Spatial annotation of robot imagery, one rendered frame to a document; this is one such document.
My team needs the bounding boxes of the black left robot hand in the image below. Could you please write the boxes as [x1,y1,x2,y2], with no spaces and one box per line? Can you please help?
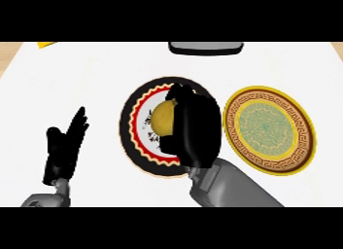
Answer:
[42,106,91,187]

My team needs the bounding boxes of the yellow lemon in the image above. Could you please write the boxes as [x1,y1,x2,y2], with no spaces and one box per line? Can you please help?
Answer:
[150,99,179,138]

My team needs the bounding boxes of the yellow brown green plate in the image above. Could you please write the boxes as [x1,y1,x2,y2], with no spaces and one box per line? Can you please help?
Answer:
[222,85,318,177]

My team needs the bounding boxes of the dark grey appliance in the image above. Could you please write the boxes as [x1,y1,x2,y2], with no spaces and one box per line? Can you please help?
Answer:
[169,41,245,56]

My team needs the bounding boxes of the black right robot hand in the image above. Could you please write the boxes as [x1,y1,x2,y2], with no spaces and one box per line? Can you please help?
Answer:
[159,83,224,169]

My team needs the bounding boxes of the black red white plate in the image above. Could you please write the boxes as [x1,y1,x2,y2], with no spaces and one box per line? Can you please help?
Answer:
[120,76,219,177]

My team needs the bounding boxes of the yellow object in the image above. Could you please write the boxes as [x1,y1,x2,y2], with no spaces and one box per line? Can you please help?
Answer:
[36,41,60,50]

